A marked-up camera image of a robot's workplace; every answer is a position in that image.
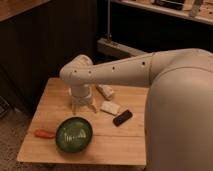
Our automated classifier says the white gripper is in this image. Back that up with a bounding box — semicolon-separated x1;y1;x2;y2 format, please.
70;85;97;115

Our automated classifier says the black eraser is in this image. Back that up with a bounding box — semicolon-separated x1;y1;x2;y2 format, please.
113;110;133;126

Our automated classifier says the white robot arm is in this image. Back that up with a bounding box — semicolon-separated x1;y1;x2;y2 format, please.
60;48;213;171

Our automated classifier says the white sponge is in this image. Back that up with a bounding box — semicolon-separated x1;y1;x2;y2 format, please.
100;101;120;115

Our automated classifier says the white plastic bottle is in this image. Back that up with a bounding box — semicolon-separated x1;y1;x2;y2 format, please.
96;84;114;100

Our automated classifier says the green bowl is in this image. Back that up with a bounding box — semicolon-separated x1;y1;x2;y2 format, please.
55;117;93;153

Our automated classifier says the wooden table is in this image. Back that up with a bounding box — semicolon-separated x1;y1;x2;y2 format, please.
17;78;147;165

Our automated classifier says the orange carrot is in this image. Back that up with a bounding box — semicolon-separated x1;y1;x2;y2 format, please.
34;130;55;139

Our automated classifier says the grey metal bench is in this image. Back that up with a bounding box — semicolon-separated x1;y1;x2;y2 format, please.
97;38;144;59

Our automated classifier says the wooden shelf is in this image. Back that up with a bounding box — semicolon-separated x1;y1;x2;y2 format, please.
111;0;213;26

